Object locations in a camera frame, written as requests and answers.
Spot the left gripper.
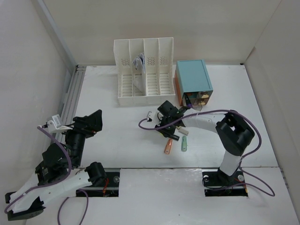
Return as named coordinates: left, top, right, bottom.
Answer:
left=58, top=109, right=103, bottom=167

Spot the yellow capped black highlighter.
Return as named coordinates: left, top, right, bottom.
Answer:
left=162, top=133, right=180, bottom=141

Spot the white eraser stick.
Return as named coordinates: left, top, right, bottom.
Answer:
left=179, top=128, right=189, bottom=135

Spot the white Canon manual booklet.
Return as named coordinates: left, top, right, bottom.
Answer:
left=132, top=52, right=146, bottom=94

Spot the purple capped black highlighter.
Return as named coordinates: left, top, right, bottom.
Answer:
left=184, top=94, right=193, bottom=108

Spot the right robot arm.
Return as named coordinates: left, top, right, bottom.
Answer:
left=155, top=101, right=255, bottom=188

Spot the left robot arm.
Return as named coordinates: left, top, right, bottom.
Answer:
left=4, top=110, right=107, bottom=221

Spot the white file organizer rack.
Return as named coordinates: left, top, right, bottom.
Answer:
left=113, top=37, right=176, bottom=106

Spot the green highlighter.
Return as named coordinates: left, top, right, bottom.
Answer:
left=181, top=135, right=188, bottom=152

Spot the orange highlighter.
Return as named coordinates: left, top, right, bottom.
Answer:
left=164, top=138, right=173, bottom=155

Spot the teal drawer box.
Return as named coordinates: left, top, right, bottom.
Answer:
left=174, top=60, right=213, bottom=106

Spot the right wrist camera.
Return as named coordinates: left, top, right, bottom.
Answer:
left=146, top=111, right=156, bottom=121

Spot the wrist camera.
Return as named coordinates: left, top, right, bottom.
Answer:
left=42, top=114, right=72, bottom=133
left=146, top=111, right=156, bottom=121

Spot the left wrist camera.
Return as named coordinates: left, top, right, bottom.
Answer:
left=42, top=114, right=72, bottom=133

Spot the aluminium rail frame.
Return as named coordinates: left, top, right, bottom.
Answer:
left=46, top=64, right=85, bottom=169

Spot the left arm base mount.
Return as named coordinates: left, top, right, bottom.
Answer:
left=82, top=166, right=120, bottom=197

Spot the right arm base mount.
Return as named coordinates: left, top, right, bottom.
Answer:
left=202, top=168, right=248, bottom=197

